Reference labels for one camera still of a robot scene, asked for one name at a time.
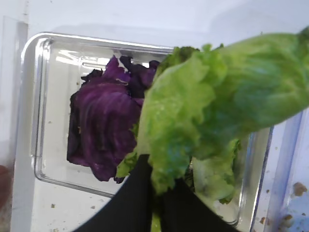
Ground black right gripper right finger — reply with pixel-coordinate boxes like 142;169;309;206
160;179;237;232

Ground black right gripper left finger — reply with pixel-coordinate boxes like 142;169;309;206
75;154;153;232

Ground green lettuce leaf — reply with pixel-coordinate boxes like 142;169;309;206
116;28;309;197

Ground green lettuce in container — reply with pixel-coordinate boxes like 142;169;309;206
115;47;242;205

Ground clear plastic vegetable container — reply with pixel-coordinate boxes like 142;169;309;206
22;32;273;232

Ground clear acrylic right rack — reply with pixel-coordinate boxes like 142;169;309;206
251;110;309;232

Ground clear acrylic rack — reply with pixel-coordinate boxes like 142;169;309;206
251;110;309;232
0;16;28;232

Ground purple cabbage leaves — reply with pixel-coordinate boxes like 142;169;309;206
67;56;159;183

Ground clear acrylic left rack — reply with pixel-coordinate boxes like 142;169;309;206
0;16;28;232

